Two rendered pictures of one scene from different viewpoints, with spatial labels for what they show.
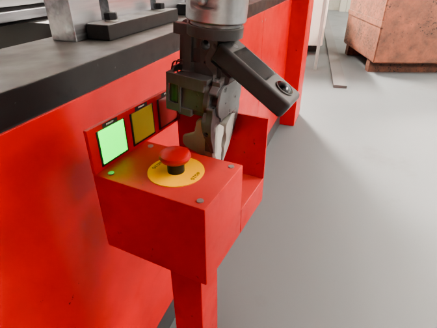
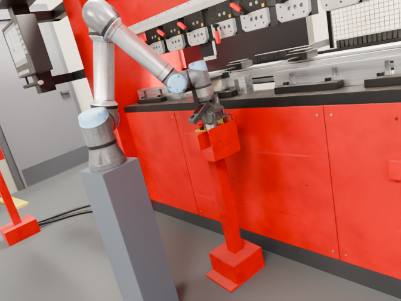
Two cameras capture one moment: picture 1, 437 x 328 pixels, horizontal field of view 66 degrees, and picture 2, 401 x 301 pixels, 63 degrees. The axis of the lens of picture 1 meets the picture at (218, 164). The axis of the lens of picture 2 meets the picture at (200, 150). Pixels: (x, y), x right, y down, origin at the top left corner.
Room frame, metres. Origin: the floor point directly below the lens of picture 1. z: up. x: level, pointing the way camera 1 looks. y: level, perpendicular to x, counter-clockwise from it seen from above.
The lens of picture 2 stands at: (1.09, -1.28, 1.12)
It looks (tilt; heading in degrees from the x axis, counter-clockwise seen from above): 16 degrees down; 120
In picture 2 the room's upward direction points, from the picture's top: 13 degrees counter-clockwise
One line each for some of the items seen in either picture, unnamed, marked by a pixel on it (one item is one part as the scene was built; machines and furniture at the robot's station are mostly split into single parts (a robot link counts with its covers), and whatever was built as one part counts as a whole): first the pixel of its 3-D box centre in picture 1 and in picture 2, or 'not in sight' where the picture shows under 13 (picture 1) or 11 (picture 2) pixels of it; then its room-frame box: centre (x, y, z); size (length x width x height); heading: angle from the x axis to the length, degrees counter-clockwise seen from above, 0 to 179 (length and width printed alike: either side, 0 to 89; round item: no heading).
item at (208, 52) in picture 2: not in sight; (208, 51); (0.30, 0.45, 1.13); 0.10 x 0.02 x 0.10; 159
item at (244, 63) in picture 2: not in sight; (231, 67); (0.36, 0.60, 1.01); 0.26 x 0.12 x 0.05; 69
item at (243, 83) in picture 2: not in sight; (222, 86); (0.35, 0.43, 0.92); 0.39 x 0.06 x 0.10; 159
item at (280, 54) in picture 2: not in sight; (281, 53); (0.63, 0.75, 1.02); 0.37 x 0.06 x 0.04; 159
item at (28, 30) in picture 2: not in sight; (26, 48); (-1.03, 0.35, 1.42); 0.45 x 0.12 x 0.36; 158
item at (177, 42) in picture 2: not in sight; (178, 35); (0.08, 0.53, 1.26); 0.15 x 0.09 x 0.17; 159
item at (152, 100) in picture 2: not in sight; (151, 100); (-0.29, 0.61, 0.89); 0.30 x 0.05 x 0.03; 159
